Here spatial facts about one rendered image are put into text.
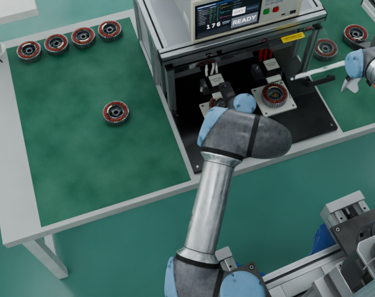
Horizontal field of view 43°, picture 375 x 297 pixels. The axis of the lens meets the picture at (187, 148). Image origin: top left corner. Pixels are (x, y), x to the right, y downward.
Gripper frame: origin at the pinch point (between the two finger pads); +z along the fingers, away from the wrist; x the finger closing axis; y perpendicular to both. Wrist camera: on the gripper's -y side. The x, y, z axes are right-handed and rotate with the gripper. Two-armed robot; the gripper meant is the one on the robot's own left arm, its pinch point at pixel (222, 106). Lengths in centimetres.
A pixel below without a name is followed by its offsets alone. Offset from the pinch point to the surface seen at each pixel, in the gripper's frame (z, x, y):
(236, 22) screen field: -22.2, 8.9, -27.9
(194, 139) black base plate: 1.8, -14.8, 9.6
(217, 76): -3.0, 0.9, -12.3
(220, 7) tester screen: -30.8, 1.9, -32.8
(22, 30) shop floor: 151, -85, -95
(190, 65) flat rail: -12.7, -10.6, -18.4
